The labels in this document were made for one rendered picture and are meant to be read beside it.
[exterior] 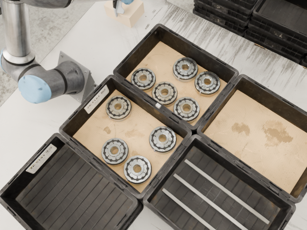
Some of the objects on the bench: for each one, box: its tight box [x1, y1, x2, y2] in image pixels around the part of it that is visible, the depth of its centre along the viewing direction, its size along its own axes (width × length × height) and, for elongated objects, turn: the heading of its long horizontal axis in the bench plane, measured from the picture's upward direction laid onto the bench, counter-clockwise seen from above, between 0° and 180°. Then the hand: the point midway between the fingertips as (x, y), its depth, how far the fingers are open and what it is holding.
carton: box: [104, 0, 144, 28], centre depth 148 cm, size 16×12×8 cm
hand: (124, 6), depth 147 cm, fingers closed on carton, 14 cm apart
